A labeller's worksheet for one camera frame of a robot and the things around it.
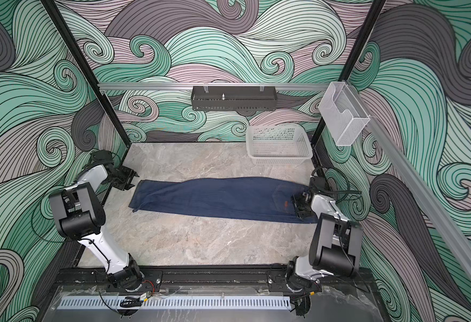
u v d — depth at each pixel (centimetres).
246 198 97
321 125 111
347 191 78
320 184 70
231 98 95
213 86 94
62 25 75
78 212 50
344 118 74
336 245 44
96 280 71
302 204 76
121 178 81
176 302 70
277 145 120
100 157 76
